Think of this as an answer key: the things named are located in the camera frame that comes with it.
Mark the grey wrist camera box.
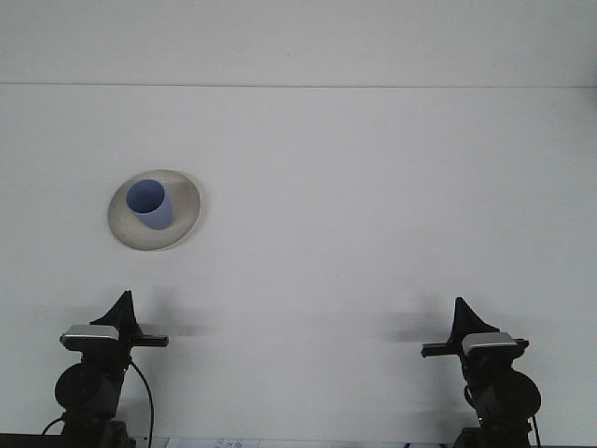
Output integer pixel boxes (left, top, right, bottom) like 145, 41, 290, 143
60, 324, 121, 352
460, 331, 524, 355

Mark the pale round plate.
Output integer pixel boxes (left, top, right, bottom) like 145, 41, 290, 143
107, 168, 202, 253

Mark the pale blue cup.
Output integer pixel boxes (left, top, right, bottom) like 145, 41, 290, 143
125, 178, 175, 231

